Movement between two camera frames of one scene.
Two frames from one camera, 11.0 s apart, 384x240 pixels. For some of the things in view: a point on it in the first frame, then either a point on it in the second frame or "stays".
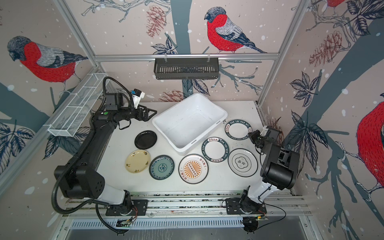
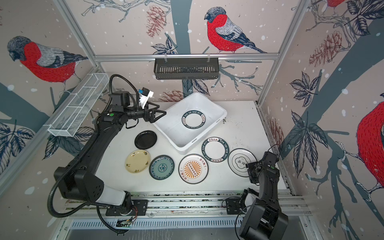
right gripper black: (254, 136) -> (252, 164)
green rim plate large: (215, 149) stays
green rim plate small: (238, 129) -> (193, 119)
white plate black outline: (243, 162) stays
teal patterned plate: (161, 167) stays
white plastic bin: (188, 124) stays
